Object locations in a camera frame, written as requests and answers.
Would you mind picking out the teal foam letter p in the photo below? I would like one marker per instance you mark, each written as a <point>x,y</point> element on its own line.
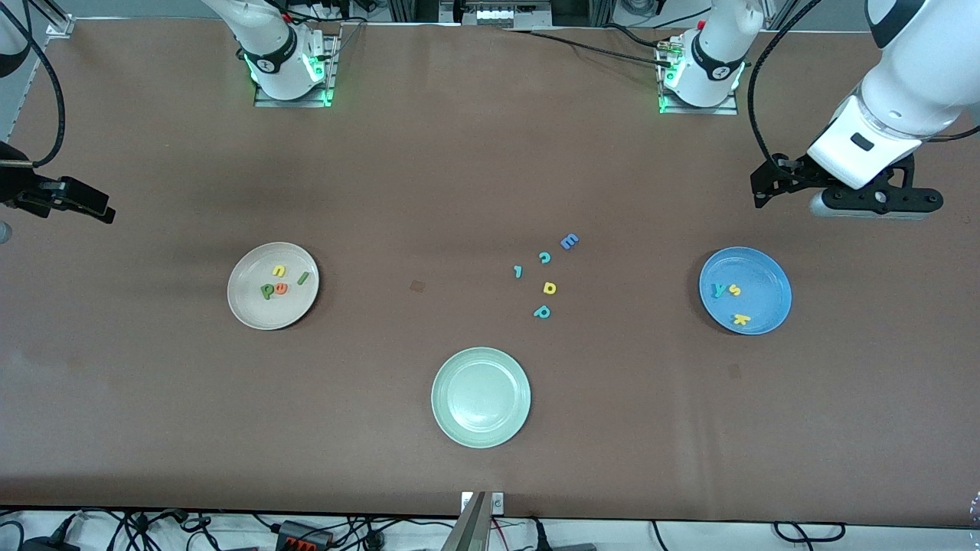
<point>542,311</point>

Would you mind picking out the blue plate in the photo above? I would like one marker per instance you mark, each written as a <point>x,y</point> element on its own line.
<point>758,268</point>

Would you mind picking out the pale green plate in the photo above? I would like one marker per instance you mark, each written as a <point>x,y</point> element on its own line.
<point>481,398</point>

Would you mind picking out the black power strip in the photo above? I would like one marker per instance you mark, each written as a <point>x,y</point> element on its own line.
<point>302,536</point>

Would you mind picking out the blue foam letter E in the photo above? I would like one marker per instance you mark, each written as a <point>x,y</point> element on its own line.
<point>569,242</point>

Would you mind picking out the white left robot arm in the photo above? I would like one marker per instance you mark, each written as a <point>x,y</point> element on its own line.
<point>911,76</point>

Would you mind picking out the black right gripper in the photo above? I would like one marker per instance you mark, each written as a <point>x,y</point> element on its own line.
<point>17,186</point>

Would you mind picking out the aluminium corner post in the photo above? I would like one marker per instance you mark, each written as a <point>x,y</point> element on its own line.
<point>61,27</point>

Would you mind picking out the aluminium frame profile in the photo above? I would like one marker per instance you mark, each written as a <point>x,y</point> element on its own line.
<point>398,9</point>

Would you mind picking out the yellow foam letter k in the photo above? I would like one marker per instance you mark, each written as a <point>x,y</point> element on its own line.
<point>739,319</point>

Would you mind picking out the white mounting bracket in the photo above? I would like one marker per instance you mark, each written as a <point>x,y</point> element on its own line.
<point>498,502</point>

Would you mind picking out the black power adapter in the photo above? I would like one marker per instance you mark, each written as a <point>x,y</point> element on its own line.
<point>46,545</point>

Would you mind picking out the beige brown plate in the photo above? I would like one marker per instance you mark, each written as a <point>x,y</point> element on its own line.
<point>272,314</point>

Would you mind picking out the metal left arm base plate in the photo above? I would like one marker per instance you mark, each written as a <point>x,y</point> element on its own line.
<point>700,110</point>

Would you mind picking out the green foam letter p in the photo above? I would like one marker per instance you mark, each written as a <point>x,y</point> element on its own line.
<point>266,291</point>

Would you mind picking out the grey metal box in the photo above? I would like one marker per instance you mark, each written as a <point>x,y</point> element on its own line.
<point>505,15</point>

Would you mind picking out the black plug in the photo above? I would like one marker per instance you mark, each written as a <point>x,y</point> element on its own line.
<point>540,539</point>

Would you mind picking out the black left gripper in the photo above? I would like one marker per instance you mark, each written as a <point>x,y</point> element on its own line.
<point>796,175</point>

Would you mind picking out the grey metal camera pole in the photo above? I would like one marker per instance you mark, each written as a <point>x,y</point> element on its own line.
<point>473,528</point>

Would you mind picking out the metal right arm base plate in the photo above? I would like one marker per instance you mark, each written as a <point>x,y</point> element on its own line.
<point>295,102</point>

